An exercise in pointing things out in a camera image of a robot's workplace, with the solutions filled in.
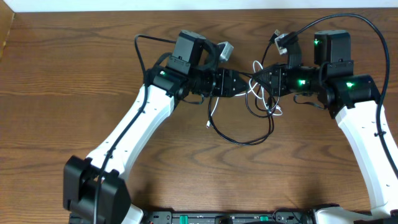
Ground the white USB cable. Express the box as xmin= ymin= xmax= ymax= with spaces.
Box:
xmin=205 ymin=60 xmax=284 ymax=129

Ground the black USB cable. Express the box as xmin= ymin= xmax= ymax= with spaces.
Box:
xmin=207 ymin=29 xmax=282 ymax=146

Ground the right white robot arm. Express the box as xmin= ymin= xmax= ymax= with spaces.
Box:
xmin=254 ymin=30 xmax=397 ymax=223

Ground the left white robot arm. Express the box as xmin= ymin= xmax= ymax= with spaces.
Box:
xmin=63 ymin=30 xmax=248 ymax=224

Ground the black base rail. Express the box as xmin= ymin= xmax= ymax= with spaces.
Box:
xmin=139 ymin=209 xmax=315 ymax=224

